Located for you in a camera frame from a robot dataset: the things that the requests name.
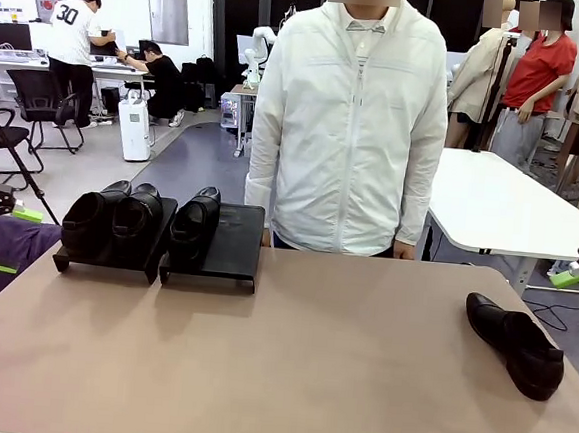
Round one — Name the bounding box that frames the black pointed leather shoe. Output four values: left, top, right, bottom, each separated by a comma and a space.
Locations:
457, 290, 572, 405
166, 182, 224, 274

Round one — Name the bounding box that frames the person's left forearm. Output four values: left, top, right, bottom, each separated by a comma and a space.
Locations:
393, 182, 434, 248

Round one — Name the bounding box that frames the person's right forearm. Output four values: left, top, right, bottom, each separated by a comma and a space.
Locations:
241, 170, 283, 237

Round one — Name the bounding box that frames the black shoe stand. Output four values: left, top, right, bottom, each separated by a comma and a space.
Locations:
50, 187, 180, 287
157, 197, 267, 295

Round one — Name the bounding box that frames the person's left hand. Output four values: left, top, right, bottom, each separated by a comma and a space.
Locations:
390, 239, 417, 261

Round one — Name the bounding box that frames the navy blue cloth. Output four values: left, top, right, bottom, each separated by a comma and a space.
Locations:
0, 216, 65, 335

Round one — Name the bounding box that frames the black office chair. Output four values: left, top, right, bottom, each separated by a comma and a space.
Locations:
0, 67, 91, 157
0, 102, 49, 179

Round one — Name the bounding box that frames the white air purifier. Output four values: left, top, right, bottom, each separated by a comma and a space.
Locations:
113, 93, 157, 164

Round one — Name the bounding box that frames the white office desk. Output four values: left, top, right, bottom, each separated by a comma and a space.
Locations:
0, 47, 150, 119

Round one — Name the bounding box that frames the black computer monitor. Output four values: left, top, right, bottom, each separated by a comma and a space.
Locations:
0, 20, 36, 55

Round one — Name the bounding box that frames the man in numbered white jersey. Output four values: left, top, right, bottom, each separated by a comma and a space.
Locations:
39, 0, 121, 132

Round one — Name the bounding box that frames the black laptop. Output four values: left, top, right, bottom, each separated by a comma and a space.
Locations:
88, 27, 121, 60

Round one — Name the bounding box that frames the seated man in black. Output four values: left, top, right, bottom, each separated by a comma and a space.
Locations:
117, 38, 193, 130

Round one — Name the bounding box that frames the black backpack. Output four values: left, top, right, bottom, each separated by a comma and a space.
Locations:
176, 53, 221, 114

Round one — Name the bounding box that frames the lit computer tower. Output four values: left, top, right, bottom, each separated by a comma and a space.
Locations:
217, 92, 244, 131

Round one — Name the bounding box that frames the wooden side table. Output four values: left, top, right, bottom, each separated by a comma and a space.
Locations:
223, 82, 262, 161

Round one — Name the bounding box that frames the person in white jacket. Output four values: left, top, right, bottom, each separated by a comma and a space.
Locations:
240, 0, 458, 263

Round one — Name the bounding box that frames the black floor cable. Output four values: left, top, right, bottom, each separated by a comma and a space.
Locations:
523, 287, 574, 334

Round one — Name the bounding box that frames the black camera tripod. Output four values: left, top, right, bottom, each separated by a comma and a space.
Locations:
471, 33, 519, 157

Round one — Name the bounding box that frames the grey wall cabinet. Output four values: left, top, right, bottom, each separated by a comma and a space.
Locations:
143, 0, 194, 47

